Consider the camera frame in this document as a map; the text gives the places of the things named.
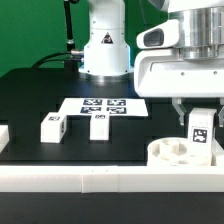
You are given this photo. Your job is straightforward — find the white round stool seat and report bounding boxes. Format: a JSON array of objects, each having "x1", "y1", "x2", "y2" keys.
[{"x1": 147, "y1": 137, "x2": 212, "y2": 167}]

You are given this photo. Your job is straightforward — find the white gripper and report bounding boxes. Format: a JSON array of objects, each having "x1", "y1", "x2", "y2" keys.
[{"x1": 134, "y1": 19, "x2": 224, "y2": 127}]

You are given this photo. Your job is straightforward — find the black cable bundle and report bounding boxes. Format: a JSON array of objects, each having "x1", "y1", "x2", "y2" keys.
[{"x1": 31, "y1": 49, "x2": 85, "y2": 69}]

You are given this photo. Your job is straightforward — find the white marker tag sheet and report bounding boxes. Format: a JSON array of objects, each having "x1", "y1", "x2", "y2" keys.
[{"x1": 59, "y1": 98, "x2": 148, "y2": 117}]

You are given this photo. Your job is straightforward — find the white U-shaped boundary wall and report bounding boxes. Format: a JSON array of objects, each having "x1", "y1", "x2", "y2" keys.
[{"x1": 0, "y1": 125, "x2": 224, "y2": 194}]

